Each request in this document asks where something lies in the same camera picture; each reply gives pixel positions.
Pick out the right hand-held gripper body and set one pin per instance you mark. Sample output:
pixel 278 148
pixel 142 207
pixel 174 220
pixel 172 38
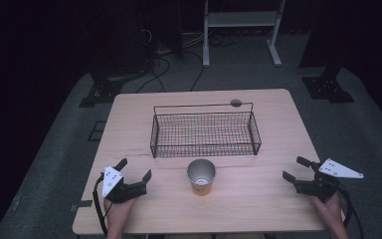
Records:
pixel 325 181

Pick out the wooden table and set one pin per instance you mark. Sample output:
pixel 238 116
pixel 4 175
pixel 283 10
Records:
pixel 272 205

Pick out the white metal stand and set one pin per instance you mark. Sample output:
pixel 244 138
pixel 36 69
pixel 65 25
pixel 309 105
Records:
pixel 242 30

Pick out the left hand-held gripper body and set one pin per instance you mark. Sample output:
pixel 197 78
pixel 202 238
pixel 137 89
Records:
pixel 123 190

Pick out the person's left hand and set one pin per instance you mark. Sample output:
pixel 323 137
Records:
pixel 119 212

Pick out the person's right hand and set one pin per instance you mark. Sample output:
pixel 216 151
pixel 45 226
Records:
pixel 328 212

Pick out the metal cup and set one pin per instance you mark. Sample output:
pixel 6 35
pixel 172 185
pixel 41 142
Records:
pixel 201 177

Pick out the black stand base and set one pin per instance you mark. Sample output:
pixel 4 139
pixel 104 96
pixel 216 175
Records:
pixel 326 87
pixel 104 89

